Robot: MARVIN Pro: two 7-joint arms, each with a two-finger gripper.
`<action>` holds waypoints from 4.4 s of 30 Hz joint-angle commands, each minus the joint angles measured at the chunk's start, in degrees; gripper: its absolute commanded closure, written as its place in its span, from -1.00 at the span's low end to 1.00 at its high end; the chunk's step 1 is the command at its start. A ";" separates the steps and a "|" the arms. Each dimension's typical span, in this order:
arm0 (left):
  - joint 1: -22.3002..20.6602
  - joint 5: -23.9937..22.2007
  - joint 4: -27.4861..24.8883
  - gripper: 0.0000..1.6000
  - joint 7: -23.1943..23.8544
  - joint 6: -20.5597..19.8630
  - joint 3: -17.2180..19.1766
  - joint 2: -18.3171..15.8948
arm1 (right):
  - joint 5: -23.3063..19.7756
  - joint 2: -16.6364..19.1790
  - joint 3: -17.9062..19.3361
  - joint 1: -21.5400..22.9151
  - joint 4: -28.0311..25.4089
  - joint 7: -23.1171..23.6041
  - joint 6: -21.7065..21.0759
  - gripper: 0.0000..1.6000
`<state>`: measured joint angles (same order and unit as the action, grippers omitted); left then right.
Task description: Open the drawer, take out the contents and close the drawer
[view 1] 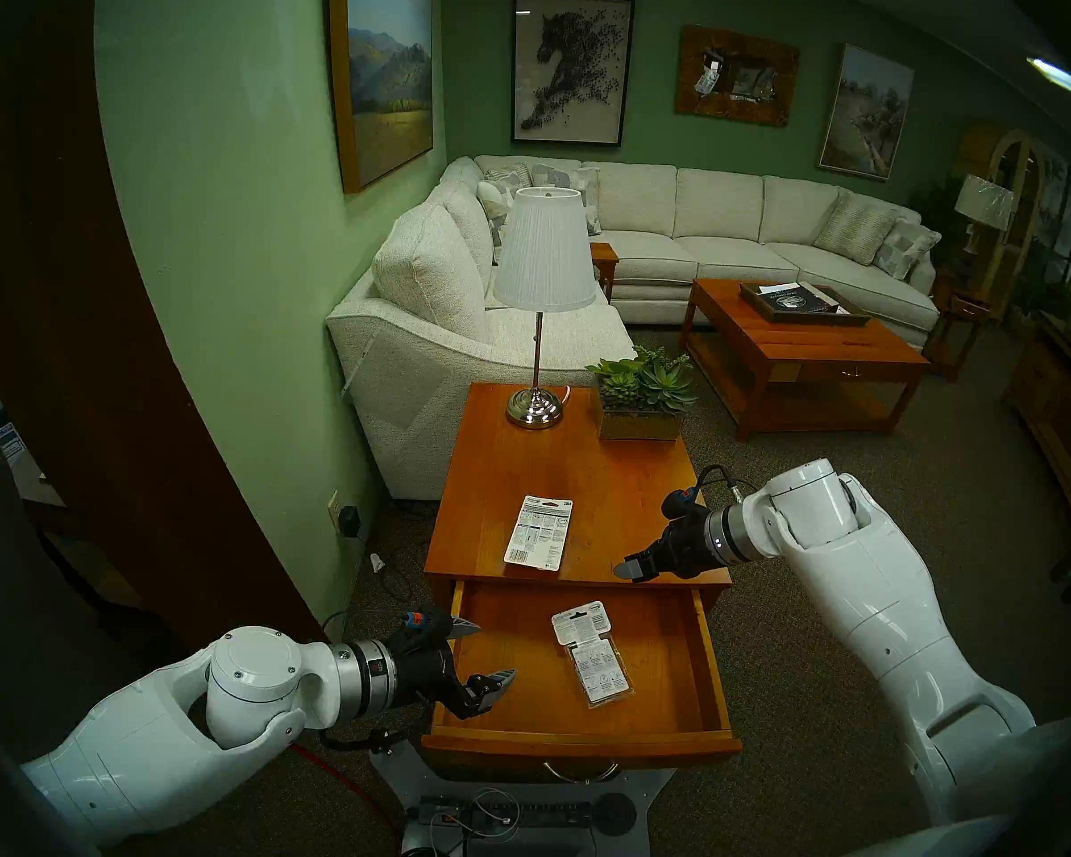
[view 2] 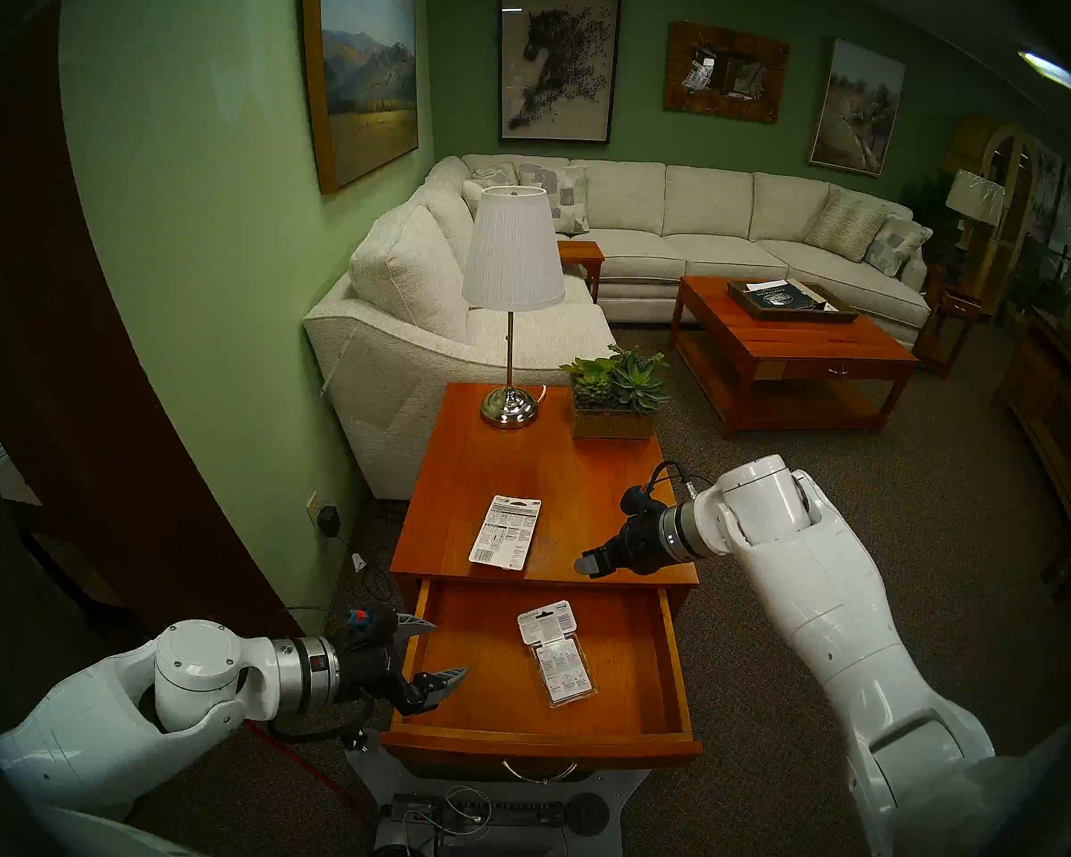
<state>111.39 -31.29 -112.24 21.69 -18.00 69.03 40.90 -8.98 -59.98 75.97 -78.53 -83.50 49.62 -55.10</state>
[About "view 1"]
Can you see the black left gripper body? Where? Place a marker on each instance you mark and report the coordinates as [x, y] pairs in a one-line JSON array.
[[424, 672]]

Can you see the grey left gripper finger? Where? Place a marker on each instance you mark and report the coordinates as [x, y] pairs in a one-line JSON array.
[[491, 687], [464, 629]]

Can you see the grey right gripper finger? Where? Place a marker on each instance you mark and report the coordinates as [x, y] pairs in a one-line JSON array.
[[634, 568]]

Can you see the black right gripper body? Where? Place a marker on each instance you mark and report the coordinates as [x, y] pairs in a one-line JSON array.
[[692, 543]]

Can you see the small clear Command blister package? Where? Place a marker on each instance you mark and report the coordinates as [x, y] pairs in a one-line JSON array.
[[593, 654]]

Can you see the large Command hooks card package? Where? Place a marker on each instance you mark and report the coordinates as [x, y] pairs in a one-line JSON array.
[[538, 532]]

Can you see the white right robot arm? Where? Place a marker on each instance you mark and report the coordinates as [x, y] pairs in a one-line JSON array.
[[875, 578]]

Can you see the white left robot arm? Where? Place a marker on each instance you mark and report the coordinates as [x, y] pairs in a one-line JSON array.
[[143, 739]]

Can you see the black base knob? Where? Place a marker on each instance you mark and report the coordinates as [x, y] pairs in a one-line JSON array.
[[382, 737]]

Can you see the orange wooden end table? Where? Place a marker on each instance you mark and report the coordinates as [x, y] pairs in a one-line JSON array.
[[580, 489]]

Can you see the succulent planter box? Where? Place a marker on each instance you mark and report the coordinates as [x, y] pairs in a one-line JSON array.
[[640, 422]]

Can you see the black power strip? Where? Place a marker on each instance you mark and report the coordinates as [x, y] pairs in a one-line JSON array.
[[544, 811]]

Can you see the black power adapter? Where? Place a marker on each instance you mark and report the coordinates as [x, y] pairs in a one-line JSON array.
[[350, 520]]

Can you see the black round disk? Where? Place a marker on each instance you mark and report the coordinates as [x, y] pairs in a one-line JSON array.
[[614, 814]]

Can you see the wooden coffee table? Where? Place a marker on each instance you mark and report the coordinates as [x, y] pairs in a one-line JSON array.
[[803, 346]]

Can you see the cream sectional sofa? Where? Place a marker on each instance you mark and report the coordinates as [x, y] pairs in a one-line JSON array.
[[428, 373]]

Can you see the dark cover book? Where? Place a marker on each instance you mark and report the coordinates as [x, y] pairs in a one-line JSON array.
[[794, 302]]

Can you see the dark wooden tray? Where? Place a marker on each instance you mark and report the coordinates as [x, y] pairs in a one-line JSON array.
[[848, 315]]

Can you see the small wooden side table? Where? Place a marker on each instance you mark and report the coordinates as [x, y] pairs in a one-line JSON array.
[[605, 257]]

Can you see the white shade table lamp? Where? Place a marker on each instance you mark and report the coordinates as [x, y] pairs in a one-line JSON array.
[[544, 248]]

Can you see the striped beige throw pillow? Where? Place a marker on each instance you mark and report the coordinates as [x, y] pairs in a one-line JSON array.
[[855, 228]]

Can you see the grey patterned throw pillow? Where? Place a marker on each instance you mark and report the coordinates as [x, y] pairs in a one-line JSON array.
[[509, 178], [589, 199], [906, 248]]

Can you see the dark red end table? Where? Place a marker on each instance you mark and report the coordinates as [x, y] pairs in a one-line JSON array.
[[964, 309]]

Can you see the wooden sideboard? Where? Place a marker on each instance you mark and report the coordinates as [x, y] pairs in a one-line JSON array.
[[1062, 418]]

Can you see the wood framed mirror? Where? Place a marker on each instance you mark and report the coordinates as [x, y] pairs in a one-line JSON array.
[[736, 105]]

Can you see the brown wooden door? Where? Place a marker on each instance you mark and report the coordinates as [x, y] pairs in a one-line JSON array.
[[98, 373]]

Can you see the tree landscape painting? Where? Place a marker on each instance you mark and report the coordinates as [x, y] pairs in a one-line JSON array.
[[866, 110]]

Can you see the arched wooden cabinet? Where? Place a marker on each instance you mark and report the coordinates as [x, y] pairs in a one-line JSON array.
[[1026, 208]]

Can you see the black framed horse picture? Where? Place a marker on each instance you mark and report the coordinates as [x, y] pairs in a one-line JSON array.
[[571, 68]]

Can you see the mountain landscape painting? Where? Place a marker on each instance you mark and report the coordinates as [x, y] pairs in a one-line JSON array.
[[384, 79]]

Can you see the ceiling light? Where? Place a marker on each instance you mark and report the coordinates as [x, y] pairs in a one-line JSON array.
[[1058, 77]]

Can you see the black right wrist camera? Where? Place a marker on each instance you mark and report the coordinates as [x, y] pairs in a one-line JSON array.
[[683, 503]]

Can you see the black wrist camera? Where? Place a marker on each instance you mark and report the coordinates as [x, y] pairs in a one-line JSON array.
[[419, 628], [683, 503]]

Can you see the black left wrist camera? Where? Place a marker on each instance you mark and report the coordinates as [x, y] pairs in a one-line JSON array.
[[419, 628]]

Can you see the beige wall outlet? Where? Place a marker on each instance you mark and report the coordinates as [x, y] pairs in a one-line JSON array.
[[333, 510]]

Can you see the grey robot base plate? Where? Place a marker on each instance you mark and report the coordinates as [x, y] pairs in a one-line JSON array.
[[643, 793]]

